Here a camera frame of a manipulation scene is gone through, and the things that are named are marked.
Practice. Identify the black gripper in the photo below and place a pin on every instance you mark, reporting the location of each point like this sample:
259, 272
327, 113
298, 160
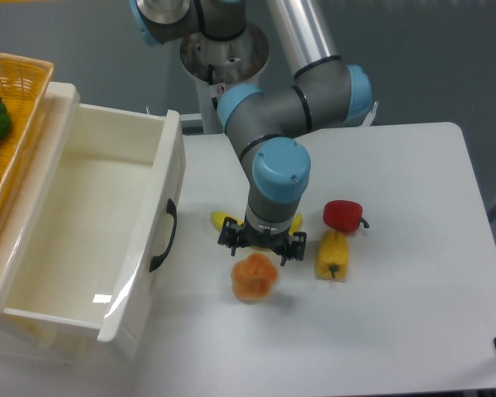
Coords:
271, 236

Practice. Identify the round orange bread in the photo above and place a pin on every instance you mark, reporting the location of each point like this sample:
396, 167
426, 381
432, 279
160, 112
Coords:
253, 278

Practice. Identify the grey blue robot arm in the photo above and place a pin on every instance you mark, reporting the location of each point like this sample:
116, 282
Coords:
263, 128

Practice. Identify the yellow banana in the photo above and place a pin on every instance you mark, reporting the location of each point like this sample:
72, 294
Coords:
218, 218

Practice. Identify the yellow bell pepper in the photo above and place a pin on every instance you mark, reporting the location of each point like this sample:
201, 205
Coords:
332, 256

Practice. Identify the red bell pepper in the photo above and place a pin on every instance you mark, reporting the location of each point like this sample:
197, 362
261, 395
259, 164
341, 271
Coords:
344, 216

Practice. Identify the white plastic drawer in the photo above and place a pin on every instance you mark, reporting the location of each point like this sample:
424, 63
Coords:
107, 223

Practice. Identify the white drawer cabinet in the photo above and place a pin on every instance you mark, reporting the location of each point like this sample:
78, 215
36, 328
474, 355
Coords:
52, 131

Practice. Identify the yellow woven basket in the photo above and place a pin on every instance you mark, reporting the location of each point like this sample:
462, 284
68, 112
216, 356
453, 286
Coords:
23, 83

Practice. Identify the white table bracket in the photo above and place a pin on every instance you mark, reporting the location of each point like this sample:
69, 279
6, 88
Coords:
370, 116

